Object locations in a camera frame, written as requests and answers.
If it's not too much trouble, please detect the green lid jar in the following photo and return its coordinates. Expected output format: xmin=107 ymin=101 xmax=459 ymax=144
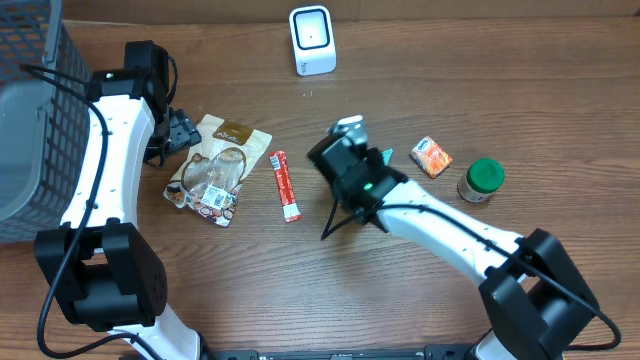
xmin=457 ymin=158 xmax=505 ymax=203

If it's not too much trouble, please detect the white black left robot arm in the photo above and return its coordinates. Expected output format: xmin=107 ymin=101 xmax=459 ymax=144
xmin=34 ymin=41 xmax=213 ymax=360

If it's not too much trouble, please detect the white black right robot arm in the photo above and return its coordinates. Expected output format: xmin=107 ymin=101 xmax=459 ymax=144
xmin=307 ymin=135 xmax=599 ymax=359

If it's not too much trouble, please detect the white barcode scanner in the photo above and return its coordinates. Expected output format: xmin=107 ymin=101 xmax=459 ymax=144
xmin=289 ymin=5 xmax=337 ymax=76

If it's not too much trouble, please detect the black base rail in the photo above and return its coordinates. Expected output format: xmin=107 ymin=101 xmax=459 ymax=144
xmin=201 ymin=344 xmax=476 ymax=360

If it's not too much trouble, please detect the teal orange cracker packet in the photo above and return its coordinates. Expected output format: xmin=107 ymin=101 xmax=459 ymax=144
xmin=382 ymin=148 xmax=394 ymax=166

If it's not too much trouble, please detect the orange cracker box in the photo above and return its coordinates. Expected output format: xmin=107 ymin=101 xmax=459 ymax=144
xmin=410 ymin=136 xmax=453 ymax=179

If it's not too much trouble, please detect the grey plastic mesh basket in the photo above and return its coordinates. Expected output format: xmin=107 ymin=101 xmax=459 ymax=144
xmin=1 ymin=0 xmax=90 ymax=243

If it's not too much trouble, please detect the red white stick packet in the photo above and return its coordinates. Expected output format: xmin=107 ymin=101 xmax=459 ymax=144
xmin=269 ymin=151 xmax=301 ymax=223

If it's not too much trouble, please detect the beige brown snack pouch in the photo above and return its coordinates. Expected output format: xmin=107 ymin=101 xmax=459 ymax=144
xmin=163 ymin=114 xmax=272 ymax=227

